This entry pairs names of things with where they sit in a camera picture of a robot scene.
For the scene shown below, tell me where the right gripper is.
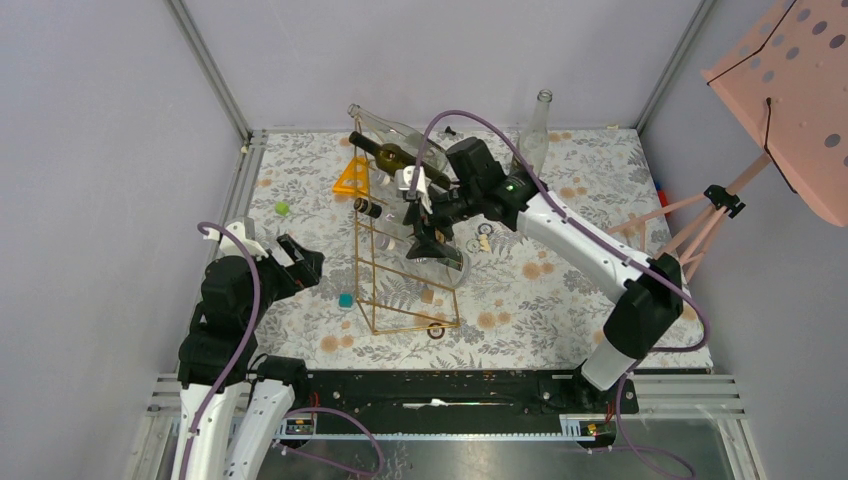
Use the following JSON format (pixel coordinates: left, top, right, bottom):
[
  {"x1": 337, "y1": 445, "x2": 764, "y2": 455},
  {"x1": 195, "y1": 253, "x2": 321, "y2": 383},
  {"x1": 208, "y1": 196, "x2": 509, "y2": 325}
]
[{"x1": 403, "y1": 182, "x2": 481, "y2": 261}]

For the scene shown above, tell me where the clear tall bottle black label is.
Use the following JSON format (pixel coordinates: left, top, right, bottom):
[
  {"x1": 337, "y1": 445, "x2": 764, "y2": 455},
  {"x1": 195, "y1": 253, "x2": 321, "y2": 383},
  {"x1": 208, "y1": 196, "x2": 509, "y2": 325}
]
[{"x1": 517, "y1": 89, "x2": 553, "y2": 176}]

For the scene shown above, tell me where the clear bottle dark green label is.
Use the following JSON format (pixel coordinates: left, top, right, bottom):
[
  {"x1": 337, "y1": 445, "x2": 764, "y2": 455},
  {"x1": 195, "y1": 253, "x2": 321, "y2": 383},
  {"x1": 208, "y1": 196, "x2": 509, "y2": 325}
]
[{"x1": 374, "y1": 232, "x2": 470, "y2": 289}]

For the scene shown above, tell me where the dark green wine bottle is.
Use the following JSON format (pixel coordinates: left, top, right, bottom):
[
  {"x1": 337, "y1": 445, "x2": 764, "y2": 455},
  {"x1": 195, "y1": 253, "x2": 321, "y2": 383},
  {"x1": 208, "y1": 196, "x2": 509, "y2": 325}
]
[{"x1": 348, "y1": 131, "x2": 452, "y2": 190}]

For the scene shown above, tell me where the clear whisky bottle black cap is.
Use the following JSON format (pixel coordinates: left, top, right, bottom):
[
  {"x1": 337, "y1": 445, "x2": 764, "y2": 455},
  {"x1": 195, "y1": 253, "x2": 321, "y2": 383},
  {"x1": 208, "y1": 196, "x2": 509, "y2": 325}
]
[{"x1": 353, "y1": 197, "x2": 409, "y2": 231}]

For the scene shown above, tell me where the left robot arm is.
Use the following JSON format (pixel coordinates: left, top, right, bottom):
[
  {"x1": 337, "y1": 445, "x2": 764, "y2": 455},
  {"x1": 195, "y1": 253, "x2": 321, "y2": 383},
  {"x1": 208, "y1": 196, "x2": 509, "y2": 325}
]
[{"x1": 171, "y1": 222, "x2": 325, "y2": 479}]

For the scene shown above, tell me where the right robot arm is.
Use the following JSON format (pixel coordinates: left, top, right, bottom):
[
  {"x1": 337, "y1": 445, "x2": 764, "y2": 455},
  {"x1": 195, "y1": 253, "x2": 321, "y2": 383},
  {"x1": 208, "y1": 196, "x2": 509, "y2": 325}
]
[{"x1": 403, "y1": 137, "x2": 684, "y2": 412}]

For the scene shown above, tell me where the clear top wine bottle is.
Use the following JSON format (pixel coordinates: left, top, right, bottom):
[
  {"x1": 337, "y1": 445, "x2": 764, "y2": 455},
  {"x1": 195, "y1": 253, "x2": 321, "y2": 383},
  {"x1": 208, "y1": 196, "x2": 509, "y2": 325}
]
[{"x1": 347, "y1": 104, "x2": 448, "y2": 171}]

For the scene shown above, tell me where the white poker chip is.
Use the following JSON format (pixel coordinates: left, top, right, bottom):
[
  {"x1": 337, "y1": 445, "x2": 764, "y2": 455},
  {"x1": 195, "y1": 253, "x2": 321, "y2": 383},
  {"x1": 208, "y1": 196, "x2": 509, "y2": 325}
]
[{"x1": 466, "y1": 239, "x2": 481, "y2": 253}]

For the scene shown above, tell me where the teal block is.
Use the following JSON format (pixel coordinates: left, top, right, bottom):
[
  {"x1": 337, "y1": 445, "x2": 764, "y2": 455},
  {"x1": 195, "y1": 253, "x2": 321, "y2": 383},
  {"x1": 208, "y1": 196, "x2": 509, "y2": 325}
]
[{"x1": 338, "y1": 293, "x2": 355, "y2": 309}]

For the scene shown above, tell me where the green cube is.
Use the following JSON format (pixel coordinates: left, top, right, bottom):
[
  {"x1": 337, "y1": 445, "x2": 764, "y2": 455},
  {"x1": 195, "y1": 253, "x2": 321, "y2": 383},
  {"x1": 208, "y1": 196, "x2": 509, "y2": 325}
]
[{"x1": 274, "y1": 202, "x2": 290, "y2": 216}]

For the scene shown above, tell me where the floral table mat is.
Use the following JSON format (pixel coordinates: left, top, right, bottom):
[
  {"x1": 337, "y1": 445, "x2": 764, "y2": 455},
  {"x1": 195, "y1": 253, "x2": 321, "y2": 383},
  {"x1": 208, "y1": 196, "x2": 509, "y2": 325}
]
[{"x1": 239, "y1": 128, "x2": 715, "y2": 372}]

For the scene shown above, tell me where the orange triangle ruler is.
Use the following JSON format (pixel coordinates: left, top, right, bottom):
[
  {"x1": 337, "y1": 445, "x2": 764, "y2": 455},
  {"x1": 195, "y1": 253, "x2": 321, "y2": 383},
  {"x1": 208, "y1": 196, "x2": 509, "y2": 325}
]
[{"x1": 332, "y1": 156, "x2": 370, "y2": 196}]

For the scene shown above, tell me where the pink music stand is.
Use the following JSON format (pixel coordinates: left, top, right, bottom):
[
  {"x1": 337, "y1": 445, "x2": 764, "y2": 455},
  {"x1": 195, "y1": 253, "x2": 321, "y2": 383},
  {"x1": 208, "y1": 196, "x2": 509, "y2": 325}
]
[{"x1": 609, "y1": 1, "x2": 847, "y2": 280}]

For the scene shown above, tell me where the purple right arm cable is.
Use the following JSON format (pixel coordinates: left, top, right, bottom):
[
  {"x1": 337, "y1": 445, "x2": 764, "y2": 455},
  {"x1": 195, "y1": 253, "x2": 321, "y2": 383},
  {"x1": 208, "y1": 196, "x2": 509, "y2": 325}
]
[{"x1": 410, "y1": 109, "x2": 711, "y2": 480}]

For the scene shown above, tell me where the gold wire wine rack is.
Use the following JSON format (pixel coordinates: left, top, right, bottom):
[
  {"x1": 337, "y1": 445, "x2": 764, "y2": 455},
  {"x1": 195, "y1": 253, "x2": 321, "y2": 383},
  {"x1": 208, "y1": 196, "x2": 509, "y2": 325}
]
[{"x1": 353, "y1": 147, "x2": 461, "y2": 339}]

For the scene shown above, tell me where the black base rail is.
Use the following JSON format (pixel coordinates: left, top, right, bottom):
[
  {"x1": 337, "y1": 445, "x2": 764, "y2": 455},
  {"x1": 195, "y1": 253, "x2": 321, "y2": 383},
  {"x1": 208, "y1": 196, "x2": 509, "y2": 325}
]
[{"x1": 283, "y1": 369, "x2": 639, "y2": 436}]

